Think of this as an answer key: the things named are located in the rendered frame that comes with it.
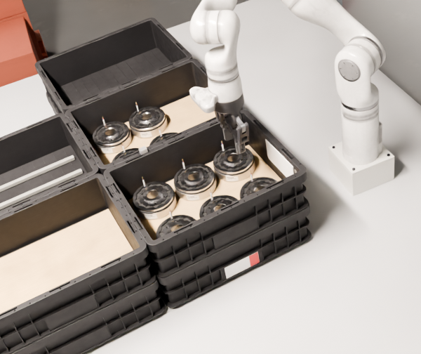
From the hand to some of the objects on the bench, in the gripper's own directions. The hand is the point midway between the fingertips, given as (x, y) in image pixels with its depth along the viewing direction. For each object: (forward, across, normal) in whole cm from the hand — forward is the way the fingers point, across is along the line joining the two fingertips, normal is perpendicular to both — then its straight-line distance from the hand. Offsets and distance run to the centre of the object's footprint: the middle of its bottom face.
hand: (234, 140), depth 171 cm
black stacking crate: (+24, -4, +51) cm, 56 cm away
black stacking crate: (+24, -4, +11) cm, 27 cm away
